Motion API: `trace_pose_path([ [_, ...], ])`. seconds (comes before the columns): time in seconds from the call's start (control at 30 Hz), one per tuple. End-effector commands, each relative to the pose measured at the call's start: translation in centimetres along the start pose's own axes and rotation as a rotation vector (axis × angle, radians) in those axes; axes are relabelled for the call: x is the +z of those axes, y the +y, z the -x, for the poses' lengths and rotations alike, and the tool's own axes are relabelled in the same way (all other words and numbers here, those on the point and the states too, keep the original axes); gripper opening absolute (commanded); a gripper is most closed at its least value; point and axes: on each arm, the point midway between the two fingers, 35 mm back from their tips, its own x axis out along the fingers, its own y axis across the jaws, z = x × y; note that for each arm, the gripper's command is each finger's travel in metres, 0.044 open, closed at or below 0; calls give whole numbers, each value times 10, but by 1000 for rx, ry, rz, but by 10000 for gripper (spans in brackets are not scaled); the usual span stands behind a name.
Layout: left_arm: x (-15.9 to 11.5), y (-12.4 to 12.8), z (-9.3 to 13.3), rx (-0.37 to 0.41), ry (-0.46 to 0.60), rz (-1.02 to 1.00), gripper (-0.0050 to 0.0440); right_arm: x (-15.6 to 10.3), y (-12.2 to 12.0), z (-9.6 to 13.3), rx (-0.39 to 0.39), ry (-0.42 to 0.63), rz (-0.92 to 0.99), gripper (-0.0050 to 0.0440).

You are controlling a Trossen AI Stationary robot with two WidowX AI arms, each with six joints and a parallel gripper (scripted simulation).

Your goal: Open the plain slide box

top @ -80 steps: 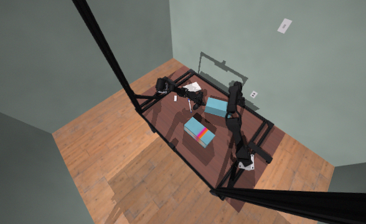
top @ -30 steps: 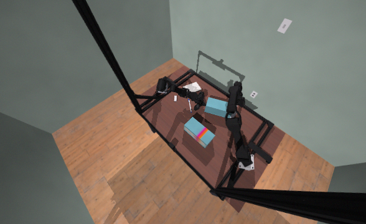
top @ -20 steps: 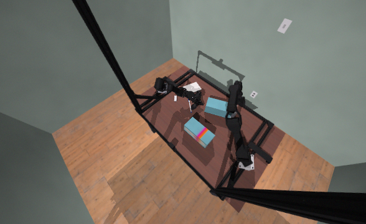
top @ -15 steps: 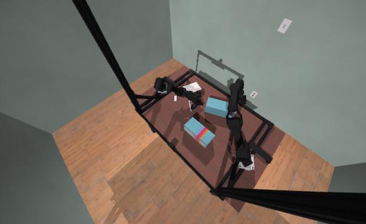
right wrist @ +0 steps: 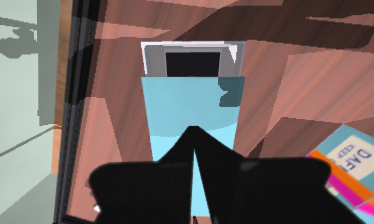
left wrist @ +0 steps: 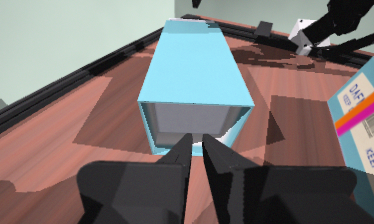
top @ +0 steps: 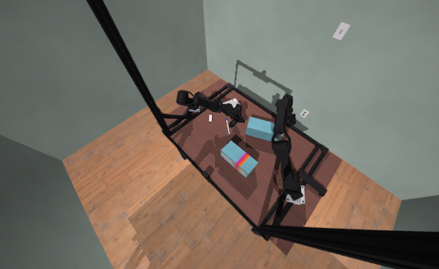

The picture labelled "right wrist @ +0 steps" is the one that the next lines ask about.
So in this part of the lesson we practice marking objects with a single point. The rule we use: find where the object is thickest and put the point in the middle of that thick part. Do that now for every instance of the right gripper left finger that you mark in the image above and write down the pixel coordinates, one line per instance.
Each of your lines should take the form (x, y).
(168, 179)

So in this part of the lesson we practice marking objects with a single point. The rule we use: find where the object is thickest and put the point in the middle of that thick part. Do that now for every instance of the light blue rectangular sleeve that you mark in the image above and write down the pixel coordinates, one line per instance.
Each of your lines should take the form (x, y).
(192, 84)

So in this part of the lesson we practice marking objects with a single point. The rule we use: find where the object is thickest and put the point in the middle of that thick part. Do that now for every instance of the light blue box with rainbow band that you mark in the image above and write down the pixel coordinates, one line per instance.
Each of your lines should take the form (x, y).
(351, 156)

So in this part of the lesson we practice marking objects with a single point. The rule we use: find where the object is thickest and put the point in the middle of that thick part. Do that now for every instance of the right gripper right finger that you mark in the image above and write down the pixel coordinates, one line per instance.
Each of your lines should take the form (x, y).
(225, 179)

